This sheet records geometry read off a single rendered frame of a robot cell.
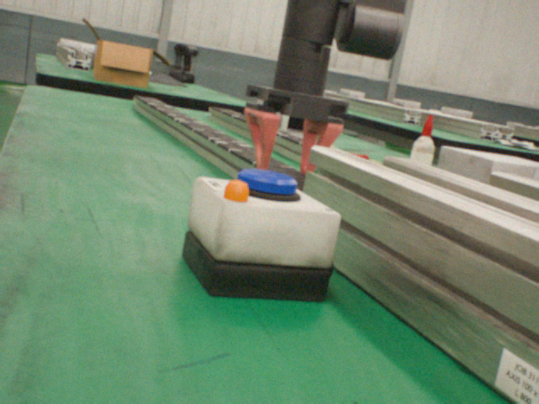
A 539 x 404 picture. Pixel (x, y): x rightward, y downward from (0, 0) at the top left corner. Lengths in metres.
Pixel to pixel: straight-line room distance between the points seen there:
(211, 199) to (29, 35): 11.19
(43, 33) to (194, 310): 11.19
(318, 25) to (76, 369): 0.52
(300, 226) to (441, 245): 0.09
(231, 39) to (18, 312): 11.59
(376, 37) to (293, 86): 0.10
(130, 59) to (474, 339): 2.43
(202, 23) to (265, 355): 11.49
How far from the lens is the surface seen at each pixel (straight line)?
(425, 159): 1.23
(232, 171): 0.89
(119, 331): 0.36
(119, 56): 2.74
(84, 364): 0.32
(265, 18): 12.08
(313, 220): 0.43
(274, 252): 0.43
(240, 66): 11.96
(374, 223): 0.49
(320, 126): 0.78
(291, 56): 0.75
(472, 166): 0.72
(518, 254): 0.37
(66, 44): 3.98
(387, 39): 0.78
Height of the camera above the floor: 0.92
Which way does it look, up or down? 10 degrees down
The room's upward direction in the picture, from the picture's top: 10 degrees clockwise
